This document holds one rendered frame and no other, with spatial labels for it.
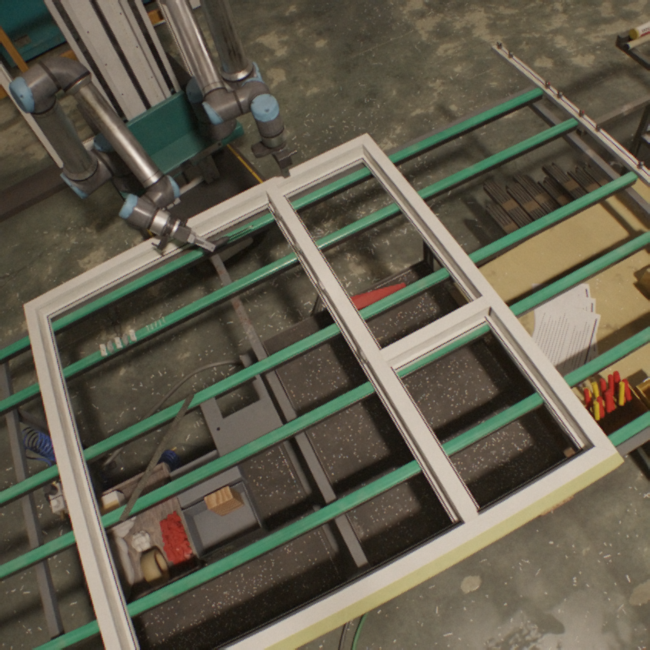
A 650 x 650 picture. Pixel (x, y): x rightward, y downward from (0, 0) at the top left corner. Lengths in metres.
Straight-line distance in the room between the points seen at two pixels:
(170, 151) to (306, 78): 1.61
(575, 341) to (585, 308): 0.14
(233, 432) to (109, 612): 0.63
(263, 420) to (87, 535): 0.63
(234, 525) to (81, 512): 0.51
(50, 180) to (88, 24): 1.86
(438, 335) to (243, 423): 0.67
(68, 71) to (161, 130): 0.80
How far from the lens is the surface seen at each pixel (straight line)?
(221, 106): 2.06
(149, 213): 2.06
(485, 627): 2.52
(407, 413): 1.66
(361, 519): 1.95
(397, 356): 1.74
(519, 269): 2.26
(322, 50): 4.42
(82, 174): 2.57
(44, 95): 2.17
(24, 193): 4.32
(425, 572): 1.58
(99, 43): 2.66
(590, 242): 2.39
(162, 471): 2.17
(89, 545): 1.85
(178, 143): 2.88
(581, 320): 2.19
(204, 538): 2.06
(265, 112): 1.95
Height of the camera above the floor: 2.51
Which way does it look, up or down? 59 degrees down
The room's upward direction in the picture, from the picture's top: 20 degrees counter-clockwise
